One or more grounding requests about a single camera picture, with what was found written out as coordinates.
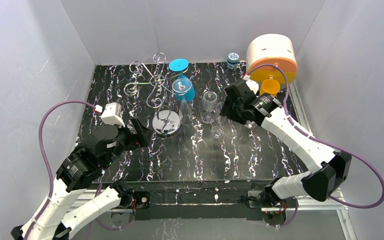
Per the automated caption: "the clear wine glass front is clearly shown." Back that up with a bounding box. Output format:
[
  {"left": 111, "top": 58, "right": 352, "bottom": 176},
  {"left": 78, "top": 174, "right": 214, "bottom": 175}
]
[{"left": 210, "top": 102, "right": 226, "bottom": 139}]

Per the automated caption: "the clear wine glass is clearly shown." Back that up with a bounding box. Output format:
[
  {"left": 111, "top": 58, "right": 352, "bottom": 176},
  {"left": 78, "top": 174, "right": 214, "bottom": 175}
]
[
  {"left": 201, "top": 91, "right": 218, "bottom": 124},
  {"left": 210, "top": 102, "right": 226, "bottom": 139},
  {"left": 245, "top": 120, "right": 258, "bottom": 130}
]

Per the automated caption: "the clear champagne flute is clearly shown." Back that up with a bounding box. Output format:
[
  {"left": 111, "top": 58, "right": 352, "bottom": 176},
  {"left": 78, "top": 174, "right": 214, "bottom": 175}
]
[{"left": 172, "top": 77, "right": 195, "bottom": 126}]

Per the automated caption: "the blue plastic wine glass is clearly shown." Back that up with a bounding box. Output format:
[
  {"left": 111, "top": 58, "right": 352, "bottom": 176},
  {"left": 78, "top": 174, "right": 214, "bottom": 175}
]
[{"left": 168, "top": 58, "right": 196, "bottom": 102}]

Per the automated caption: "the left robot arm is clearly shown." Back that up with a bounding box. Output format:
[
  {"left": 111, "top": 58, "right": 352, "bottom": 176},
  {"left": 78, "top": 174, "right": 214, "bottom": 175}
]
[{"left": 11, "top": 118, "right": 153, "bottom": 240}]

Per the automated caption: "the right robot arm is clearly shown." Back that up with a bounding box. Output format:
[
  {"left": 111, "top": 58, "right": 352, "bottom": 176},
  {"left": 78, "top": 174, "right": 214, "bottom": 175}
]
[{"left": 220, "top": 80, "right": 352, "bottom": 205}]

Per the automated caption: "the clear wine glass right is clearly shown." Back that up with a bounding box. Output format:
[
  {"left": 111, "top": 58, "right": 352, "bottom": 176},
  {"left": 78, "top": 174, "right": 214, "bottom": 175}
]
[{"left": 245, "top": 120, "right": 258, "bottom": 130}]

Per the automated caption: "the chrome wine glass rack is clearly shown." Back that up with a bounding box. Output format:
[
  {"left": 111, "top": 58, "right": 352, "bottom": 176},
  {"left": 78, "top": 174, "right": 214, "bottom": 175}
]
[{"left": 123, "top": 52, "right": 184, "bottom": 137}]

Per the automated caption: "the clear wine glass left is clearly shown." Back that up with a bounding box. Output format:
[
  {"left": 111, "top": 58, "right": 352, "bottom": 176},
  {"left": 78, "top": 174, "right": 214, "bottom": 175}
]
[{"left": 201, "top": 91, "right": 218, "bottom": 124}]

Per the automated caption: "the orange plastic goblet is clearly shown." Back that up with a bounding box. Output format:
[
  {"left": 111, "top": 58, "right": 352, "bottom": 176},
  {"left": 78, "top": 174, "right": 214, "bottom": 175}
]
[{"left": 259, "top": 78, "right": 281, "bottom": 97}]

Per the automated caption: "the small blue lidded jar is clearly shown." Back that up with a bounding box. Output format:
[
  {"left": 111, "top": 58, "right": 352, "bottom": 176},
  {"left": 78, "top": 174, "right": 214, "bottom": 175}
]
[{"left": 226, "top": 52, "right": 240, "bottom": 70}]

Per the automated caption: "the white orange cylindrical appliance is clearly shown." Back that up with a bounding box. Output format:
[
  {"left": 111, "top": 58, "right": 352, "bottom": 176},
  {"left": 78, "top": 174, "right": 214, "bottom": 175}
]
[{"left": 245, "top": 33, "right": 298, "bottom": 90}]

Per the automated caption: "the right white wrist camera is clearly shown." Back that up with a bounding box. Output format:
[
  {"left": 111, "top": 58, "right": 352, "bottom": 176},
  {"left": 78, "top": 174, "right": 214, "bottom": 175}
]
[{"left": 242, "top": 74, "right": 260, "bottom": 95}]

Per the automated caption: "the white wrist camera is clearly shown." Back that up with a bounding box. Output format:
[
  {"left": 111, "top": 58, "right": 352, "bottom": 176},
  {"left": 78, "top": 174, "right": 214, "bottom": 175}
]
[
  {"left": 94, "top": 102, "right": 125, "bottom": 128},
  {"left": 242, "top": 74, "right": 260, "bottom": 95}
]

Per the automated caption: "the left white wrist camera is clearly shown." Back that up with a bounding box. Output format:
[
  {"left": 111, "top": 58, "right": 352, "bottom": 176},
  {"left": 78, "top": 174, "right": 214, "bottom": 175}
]
[{"left": 94, "top": 102, "right": 125, "bottom": 128}]

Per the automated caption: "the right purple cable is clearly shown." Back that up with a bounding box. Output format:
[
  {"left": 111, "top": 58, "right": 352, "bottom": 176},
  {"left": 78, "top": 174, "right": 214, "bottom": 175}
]
[{"left": 243, "top": 63, "right": 384, "bottom": 229}]

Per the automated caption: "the purple cable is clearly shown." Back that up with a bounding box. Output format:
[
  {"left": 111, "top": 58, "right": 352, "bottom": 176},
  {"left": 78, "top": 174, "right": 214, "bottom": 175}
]
[
  {"left": 243, "top": 63, "right": 384, "bottom": 229},
  {"left": 29, "top": 100, "right": 127, "bottom": 240}
]

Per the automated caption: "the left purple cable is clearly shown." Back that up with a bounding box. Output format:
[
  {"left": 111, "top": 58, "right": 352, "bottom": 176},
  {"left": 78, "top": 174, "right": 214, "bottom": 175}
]
[{"left": 29, "top": 100, "right": 127, "bottom": 240}]

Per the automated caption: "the aluminium rail frame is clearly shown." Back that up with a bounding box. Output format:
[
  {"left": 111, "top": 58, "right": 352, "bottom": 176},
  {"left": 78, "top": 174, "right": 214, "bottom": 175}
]
[{"left": 42, "top": 81, "right": 359, "bottom": 240}]

